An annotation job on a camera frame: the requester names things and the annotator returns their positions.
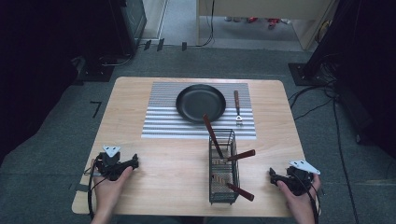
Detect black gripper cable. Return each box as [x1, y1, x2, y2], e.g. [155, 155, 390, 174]
[83, 155, 106, 220]
[292, 171, 321, 224]

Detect black floor cable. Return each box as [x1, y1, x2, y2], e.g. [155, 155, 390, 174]
[288, 79, 361, 224]

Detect black hanging cable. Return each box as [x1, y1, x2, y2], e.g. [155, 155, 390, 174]
[195, 0, 217, 49]

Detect black frying pan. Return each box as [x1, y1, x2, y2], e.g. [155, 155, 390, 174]
[175, 83, 227, 124]

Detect black stand base plate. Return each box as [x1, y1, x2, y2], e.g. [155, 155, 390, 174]
[287, 62, 338, 87]
[74, 55, 116, 84]

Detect person's left hand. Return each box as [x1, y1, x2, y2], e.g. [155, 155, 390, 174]
[92, 166, 134, 217]

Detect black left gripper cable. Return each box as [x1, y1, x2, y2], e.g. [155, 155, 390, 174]
[83, 155, 106, 220]

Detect long wooden-handled utensil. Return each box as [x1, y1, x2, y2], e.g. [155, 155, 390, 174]
[202, 113, 225, 160]

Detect black cabinet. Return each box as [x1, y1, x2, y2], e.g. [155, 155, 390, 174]
[106, 0, 148, 58]

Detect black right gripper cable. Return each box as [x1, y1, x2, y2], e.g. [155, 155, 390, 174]
[292, 171, 321, 224]

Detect red shoes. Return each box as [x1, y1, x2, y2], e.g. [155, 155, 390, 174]
[246, 16, 282, 30]

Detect person's right hand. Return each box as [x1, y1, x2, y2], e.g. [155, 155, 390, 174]
[276, 173, 322, 219]

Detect grey striped placemat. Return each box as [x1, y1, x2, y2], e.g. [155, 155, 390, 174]
[141, 81, 258, 140]

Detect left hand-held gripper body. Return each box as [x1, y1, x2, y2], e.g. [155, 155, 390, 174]
[92, 145, 134, 182]

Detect fork with wooden handle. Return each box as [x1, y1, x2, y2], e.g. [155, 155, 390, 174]
[233, 90, 245, 126]

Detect black wire cutlery basket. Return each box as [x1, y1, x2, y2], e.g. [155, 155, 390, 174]
[207, 128, 241, 206]

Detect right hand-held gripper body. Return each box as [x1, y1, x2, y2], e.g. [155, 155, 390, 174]
[277, 160, 321, 197]

